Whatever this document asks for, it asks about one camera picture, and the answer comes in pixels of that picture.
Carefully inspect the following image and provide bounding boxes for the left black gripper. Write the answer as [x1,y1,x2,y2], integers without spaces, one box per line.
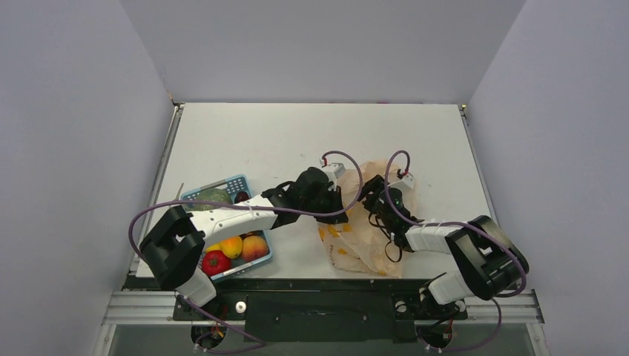
[300,185,349,225]

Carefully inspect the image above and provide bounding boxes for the beige plastic bag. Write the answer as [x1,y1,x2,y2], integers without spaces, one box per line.
[317,159,418,278]

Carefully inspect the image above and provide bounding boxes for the fake brown kiwi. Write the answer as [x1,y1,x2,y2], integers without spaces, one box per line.
[234,191,250,203]

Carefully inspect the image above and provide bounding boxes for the fake orange mango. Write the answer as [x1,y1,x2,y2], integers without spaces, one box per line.
[218,236,243,260]

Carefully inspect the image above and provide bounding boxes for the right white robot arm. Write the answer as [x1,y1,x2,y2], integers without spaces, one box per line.
[359,175,530,317]

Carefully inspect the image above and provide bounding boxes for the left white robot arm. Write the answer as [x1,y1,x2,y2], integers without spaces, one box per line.
[139,163,347,319]

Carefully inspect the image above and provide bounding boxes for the fake peach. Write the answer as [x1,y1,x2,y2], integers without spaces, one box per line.
[240,235,269,262]

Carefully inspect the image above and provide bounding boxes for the green fake melon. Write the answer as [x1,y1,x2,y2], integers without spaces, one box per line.
[191,188,232,211]

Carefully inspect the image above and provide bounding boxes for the yellow fake banana bunch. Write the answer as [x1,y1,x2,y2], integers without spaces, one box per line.
[205,243,222,253]

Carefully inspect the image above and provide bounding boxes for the red fake tomato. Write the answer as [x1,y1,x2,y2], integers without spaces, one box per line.
[201,250,231,277]

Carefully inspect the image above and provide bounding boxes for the blue plastic basket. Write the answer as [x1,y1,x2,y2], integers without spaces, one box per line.
[179,174,273,283]

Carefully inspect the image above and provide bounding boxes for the black loop cable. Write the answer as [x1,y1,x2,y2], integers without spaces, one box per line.
[368,211,406,264]

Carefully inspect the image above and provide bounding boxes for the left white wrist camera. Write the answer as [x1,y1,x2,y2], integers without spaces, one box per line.
[320,157,346,184]

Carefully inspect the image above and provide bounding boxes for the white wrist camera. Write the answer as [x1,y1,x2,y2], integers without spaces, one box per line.
[389,169,415,194]
[320,157,346,184]

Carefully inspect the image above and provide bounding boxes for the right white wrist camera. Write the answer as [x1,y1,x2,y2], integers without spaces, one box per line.
[389,169,415,194]

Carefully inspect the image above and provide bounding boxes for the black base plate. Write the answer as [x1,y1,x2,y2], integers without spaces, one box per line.
[122,277,519,343]

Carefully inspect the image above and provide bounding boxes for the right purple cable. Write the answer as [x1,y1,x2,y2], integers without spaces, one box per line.
[383,149,529,354]

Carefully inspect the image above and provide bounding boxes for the purple cable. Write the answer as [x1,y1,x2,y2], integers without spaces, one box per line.
[383,149,529,354]
[128,150,365,355]

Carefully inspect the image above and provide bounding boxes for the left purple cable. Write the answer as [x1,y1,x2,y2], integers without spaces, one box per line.
[128,150,365,355]

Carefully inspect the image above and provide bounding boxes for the aluminium rail frame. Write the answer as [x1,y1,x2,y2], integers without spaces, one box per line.
[93,290,550,355]

